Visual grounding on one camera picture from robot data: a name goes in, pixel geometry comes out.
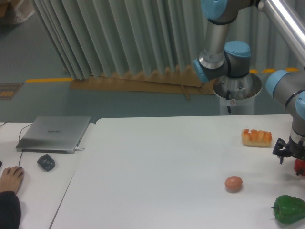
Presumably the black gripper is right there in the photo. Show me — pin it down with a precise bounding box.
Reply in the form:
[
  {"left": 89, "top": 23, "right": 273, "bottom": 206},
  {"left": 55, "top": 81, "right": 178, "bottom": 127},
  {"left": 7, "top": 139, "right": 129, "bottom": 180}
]
[{"left": 272, "top": 138, "right": 305, "bottom": 164}]

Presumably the red bell pepper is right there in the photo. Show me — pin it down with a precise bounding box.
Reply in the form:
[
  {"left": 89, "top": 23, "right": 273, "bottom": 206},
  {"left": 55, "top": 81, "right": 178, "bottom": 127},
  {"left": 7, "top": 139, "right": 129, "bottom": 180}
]
[{"left": 294, "top": 159, "right": 305, "bottom": 176}]

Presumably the black sleeved forearm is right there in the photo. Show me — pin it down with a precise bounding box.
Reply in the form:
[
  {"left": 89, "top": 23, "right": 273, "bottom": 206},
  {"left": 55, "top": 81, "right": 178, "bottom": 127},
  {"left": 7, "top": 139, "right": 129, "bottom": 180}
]
[{"left": 0, "top": 191, "right": 21, "bottom": 229}]

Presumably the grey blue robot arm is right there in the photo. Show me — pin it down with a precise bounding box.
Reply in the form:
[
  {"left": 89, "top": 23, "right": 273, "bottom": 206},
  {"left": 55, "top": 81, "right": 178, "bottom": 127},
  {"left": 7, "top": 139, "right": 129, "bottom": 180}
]
[{"left": 193, "top": 0, "right": 305, "bottom": 160}]

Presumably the person's bare hand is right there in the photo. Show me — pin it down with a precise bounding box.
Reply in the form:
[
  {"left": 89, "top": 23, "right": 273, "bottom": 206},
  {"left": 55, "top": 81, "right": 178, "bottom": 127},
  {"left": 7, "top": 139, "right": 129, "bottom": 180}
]
[{"left": 0, "top": 166, "right": 24, "bottom": 194}]

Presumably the orange bread toy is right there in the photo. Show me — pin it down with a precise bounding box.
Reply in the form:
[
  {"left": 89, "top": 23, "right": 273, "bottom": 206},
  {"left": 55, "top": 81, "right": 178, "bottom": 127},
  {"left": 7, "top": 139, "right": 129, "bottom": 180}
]
[{"left": 241, "top": 129, "right": 272, "bottom": 147}]

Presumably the green bell pepper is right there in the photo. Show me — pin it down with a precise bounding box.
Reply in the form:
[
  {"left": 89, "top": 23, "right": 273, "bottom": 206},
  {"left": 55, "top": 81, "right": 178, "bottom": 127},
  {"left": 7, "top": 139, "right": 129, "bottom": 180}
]
[{"left": 272, "top": 195, "right": 305, "bottom": 224}]

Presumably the brown egg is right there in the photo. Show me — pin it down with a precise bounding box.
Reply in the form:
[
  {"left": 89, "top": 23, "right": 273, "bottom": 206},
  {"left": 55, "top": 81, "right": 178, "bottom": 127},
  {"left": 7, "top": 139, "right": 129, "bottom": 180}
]
[{"left": 224, "top": 176, "right": 243, "bottom": 192}]

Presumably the brown cardboard sheet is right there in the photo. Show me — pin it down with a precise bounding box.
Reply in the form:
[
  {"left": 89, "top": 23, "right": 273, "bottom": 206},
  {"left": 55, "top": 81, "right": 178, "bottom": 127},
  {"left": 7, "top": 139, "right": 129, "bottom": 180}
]
[{"left": 70, "top": 65, "right": 214, "bottom": 100}]

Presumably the pale green curtain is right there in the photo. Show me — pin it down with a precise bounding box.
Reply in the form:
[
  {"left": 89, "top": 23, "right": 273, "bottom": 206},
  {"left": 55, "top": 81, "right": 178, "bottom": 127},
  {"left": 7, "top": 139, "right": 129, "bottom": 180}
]
[{"left": 28, "top": 0, "right": 305, "bottom": 81}]

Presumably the silver laptop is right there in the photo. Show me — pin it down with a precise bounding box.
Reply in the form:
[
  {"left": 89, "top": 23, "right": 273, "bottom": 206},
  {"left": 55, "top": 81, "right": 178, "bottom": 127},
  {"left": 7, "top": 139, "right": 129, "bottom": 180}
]
[{"left": 16, "top": 116, "right": 91, "bottom": 153}]

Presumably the black round controller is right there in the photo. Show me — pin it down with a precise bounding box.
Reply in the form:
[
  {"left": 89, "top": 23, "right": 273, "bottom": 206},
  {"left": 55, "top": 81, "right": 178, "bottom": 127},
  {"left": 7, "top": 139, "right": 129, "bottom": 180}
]
[{"left": 37, "top": 154, "right": 56, "bottom": 172}]

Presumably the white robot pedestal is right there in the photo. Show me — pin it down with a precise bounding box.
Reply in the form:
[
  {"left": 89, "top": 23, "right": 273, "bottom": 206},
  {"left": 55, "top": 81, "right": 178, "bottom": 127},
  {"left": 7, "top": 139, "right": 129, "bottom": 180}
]
[{"left": 213, "top": 73, "right": 262, "bottom": 115}]

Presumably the black mouse cable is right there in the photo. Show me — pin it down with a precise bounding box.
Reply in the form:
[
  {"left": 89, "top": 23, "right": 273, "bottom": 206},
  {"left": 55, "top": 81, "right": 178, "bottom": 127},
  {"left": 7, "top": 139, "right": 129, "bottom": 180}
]
[{"left": 0, "top": 121, "right": 34, "bottom": 167}]

